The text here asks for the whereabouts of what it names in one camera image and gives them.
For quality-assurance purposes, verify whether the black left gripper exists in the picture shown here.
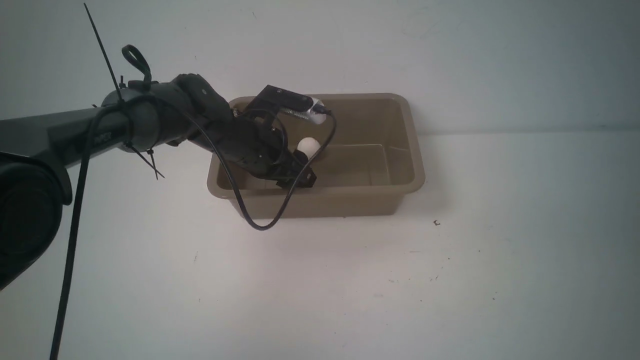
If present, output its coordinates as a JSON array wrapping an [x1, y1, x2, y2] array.
[[173, 74, 317, 189]]

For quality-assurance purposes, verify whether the white ball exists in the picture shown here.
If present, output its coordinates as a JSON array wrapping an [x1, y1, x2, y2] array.
[[295, 137, 322, 160]]

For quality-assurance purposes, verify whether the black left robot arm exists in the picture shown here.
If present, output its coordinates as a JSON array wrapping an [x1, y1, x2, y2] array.
[[0, 73, 326, 288]]

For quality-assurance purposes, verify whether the tan plastic bin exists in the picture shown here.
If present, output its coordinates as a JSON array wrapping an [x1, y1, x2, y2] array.
[[206, 93, 425, 222]]

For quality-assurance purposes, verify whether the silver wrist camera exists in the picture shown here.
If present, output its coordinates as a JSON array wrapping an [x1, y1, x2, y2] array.
[[242, 85, 330, 125]]

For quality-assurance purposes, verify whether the black cable tie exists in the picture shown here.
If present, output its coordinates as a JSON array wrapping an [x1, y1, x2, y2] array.
[[83, 3, 166, 181]]

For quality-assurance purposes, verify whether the black camera cable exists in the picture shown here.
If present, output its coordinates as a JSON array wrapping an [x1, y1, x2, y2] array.
[[49, 97, 337, 360]]

